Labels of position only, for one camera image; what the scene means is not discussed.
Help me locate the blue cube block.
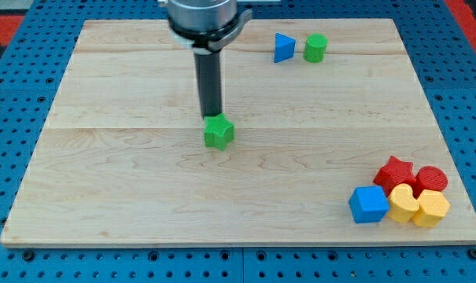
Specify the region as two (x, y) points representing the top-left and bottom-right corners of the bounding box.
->
(349, 186), (389, 224)

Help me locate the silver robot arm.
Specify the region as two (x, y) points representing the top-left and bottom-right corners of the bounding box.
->
(158, 0), (253, 117)

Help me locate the yellow hexagon block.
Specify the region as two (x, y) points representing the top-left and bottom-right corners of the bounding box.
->
(411, 189), (451, 228)

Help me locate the wooden board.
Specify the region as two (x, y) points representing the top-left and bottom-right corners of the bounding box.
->
(0, 19), (476, 248)

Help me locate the red cylinder block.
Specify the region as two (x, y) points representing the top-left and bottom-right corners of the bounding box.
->
(412, 166), (448, 197)

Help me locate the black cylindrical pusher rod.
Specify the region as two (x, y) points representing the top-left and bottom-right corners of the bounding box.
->
(194, 49), (223, 118)

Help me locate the blue triangle block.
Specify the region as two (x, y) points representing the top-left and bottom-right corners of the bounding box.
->
(274, 33), (297, 63)

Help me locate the green cylinder block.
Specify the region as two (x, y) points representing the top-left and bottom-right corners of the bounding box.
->
(303, 33), (328, 63)

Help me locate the yellow heart block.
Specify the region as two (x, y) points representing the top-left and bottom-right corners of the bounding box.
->
(387, 183), (419, 223)

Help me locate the red star block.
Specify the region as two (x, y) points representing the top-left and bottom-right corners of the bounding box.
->
(373, 156), (416, 196)

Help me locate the green star block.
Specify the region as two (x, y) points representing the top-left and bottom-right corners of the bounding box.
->
(204, 113), (234, 151)

